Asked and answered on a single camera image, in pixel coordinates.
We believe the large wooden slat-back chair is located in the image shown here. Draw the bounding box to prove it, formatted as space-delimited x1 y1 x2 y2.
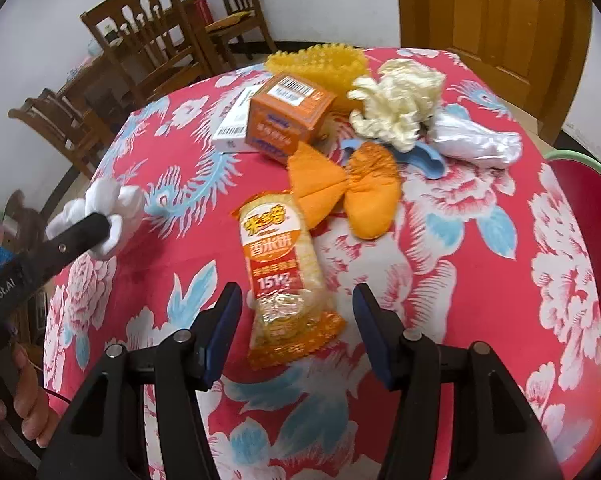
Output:
80 0 214 106

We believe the wooden panel door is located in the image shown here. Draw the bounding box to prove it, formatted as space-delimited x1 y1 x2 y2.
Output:
393 0 594 108

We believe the person's left hand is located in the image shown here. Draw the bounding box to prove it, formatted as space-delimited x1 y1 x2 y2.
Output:
9 345 62 450

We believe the small wooden chair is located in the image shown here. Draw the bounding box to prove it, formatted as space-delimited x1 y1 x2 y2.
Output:
8 87 112 178

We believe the white crumpled plastic bag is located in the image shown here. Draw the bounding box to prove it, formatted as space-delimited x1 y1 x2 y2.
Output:
428 111 524 170

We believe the wooden dining table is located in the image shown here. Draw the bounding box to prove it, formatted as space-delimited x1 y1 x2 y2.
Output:
55 52 131 116

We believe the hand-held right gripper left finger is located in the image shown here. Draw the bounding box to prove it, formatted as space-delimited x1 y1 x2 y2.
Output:
38 282 244 480

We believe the cream crumpled glove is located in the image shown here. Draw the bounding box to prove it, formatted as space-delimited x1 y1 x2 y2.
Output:
347 58 446 153

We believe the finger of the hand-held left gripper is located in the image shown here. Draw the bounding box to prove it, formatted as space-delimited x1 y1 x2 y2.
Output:
28 212 112 273

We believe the yellow seat cushion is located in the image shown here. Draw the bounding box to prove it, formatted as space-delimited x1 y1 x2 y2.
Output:
206 11 251 33

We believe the yellow spiky plastic sheet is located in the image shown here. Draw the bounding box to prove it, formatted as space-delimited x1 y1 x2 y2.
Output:
265 44 370 111

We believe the orange crumpled shoe cover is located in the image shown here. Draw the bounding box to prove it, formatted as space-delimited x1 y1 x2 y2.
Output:
343 141 401 240
286 141 349 231

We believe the green bin with red bag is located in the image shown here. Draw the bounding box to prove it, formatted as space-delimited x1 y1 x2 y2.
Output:
543 150 601 326

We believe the red floral tablecloth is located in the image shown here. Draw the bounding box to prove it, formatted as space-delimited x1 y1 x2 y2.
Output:
43 47 601 480

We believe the orange cardboard box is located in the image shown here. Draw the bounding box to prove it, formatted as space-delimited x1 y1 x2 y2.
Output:
245 72 337 166

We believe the orange rice cracker packet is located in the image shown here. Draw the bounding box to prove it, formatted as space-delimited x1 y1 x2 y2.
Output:
231 191 348 372

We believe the wooden chair with cushion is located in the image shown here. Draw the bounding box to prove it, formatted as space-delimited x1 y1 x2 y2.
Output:
203 0 277 73

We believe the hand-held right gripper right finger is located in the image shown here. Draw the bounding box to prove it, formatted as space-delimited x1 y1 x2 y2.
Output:
353 282 564 480

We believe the white tissue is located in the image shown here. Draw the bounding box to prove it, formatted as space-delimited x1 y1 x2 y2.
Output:
46 177 146 259

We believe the white medicine box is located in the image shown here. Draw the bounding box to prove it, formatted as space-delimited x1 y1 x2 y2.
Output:
212 85 261 153

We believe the blue plastic strip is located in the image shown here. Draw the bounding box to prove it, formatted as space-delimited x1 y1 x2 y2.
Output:
341 137 447 181

